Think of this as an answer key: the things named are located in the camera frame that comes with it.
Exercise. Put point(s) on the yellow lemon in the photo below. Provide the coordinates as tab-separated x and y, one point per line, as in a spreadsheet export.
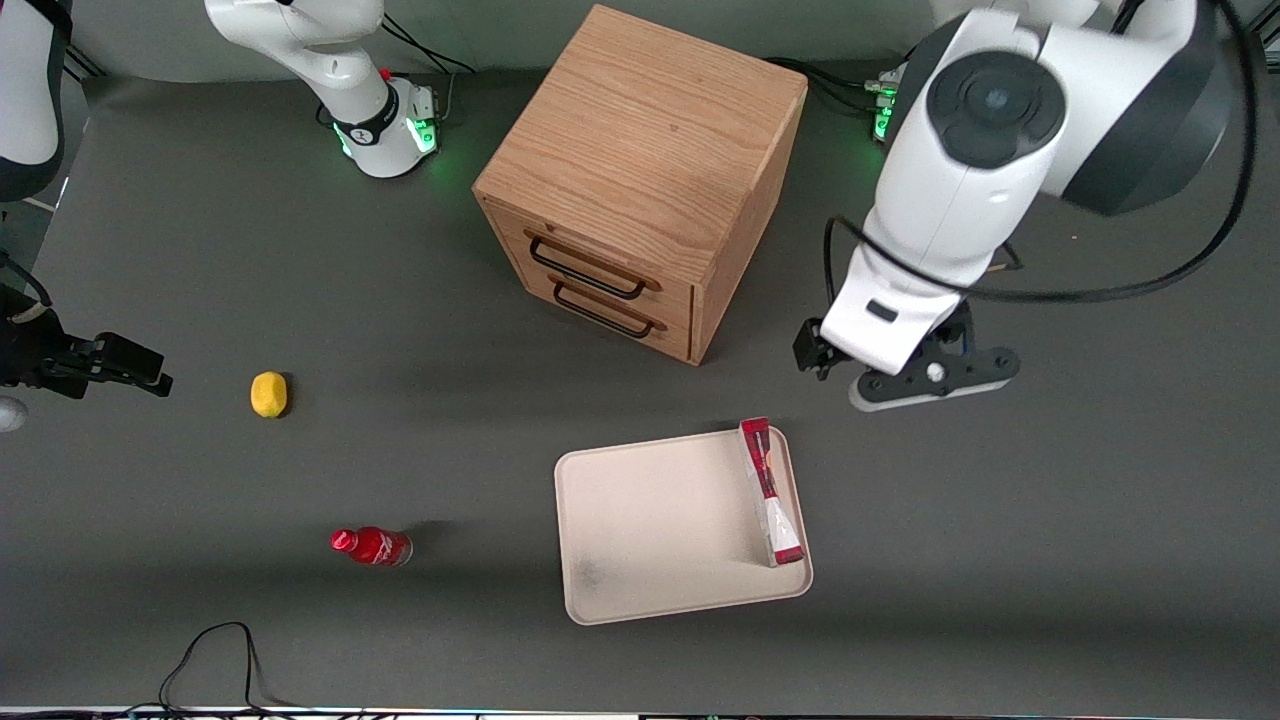
268	394

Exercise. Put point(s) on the red soda bottle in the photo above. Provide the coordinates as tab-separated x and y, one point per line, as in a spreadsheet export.
375	546

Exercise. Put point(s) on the wooden drawer front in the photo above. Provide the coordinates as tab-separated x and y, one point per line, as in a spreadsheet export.
640	335
600	255

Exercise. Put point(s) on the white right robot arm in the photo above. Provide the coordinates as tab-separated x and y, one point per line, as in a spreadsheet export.
350	70

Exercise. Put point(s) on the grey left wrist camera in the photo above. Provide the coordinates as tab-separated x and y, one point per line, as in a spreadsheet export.
930	385

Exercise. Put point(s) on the wooden drawer cabinet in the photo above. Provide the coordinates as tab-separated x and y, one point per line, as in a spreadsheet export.
650	130

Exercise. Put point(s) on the beige rectangular tray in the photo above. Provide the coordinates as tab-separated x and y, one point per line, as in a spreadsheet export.
660	530

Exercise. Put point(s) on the red cookie box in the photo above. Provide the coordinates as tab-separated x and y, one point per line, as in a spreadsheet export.
772	495

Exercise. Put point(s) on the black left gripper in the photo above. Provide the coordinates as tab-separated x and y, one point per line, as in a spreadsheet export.
812	352

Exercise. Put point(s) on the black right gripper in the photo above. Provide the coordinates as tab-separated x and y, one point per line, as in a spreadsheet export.
30	355

